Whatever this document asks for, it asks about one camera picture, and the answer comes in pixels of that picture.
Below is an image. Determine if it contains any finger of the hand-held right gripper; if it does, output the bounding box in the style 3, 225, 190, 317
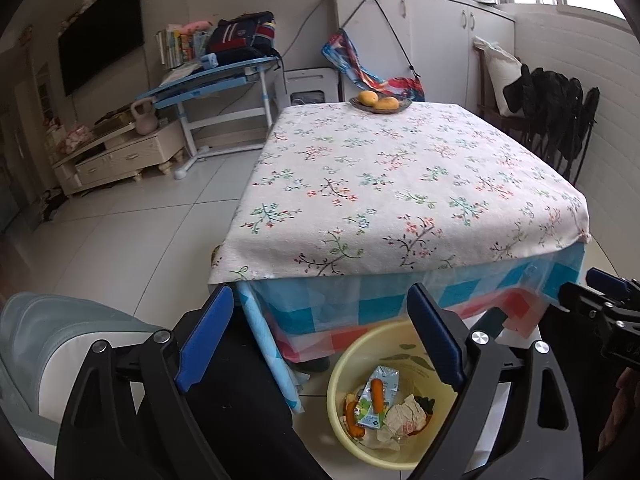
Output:
586, 267, 640, 302
557, 282, 617, 322

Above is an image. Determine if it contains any row of books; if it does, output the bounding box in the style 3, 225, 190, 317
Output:
156, 24, 208, 70

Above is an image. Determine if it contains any large orange loofah piece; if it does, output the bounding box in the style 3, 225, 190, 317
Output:
345, 394, 367, 437

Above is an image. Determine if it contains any black wall cable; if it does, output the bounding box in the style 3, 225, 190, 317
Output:
282, 0, 333, 58

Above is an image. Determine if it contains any dark striped backpack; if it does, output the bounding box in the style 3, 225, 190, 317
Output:
204, 11, 281, 68

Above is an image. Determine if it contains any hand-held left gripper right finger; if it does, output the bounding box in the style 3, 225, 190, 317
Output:
406, 282, 586, 480

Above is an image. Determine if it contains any blue study desk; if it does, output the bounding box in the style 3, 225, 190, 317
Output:
136, 56, 283, 181

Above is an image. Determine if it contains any cream television cabinet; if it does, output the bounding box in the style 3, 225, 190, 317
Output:
52, 110, 186, 197

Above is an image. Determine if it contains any person's right hand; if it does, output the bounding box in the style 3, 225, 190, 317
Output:
597, 366, 640, 453

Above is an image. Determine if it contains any pink kettlebell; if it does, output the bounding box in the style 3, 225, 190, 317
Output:
131, 99, 159, 136

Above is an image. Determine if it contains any yellow plastic basin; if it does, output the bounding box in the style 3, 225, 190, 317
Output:
326, 320, 460, 471

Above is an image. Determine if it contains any black folding chair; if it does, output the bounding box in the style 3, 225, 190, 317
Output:
520, 85, 601, 186

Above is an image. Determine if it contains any blue drink carton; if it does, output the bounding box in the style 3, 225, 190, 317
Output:
356, 365, 401, 430

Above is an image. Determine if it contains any grey fruit plate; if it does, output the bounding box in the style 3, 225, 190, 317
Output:
349, 92, 412, 114

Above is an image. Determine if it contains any person's right leg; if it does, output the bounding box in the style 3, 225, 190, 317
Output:
540, 300, 608, 480

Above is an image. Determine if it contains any colourful drawstring bag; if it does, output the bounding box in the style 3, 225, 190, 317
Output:
321, 0, 426, 102

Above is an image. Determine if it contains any white storage cabinet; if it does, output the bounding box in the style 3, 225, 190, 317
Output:
330, 0, 516, 111

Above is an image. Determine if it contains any white pink bag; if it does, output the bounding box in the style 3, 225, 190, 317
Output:
385, 394, 428, 441

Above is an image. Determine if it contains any white floor appliance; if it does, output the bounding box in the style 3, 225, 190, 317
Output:
274, 67, 337, 111

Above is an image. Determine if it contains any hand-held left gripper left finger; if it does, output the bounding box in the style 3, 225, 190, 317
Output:
54, 284, 235, 480

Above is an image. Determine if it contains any dark wooden chair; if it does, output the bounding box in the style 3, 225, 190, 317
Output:
475, 45, 531, 133

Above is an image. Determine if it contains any black wall television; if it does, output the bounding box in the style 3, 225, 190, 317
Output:
57, 0, 142, 97

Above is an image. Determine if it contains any white pillow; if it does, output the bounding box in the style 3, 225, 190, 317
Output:
472, 36, 525, 118

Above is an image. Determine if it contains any teal padded stool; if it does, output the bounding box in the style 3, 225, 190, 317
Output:
0, 291, 173, 466

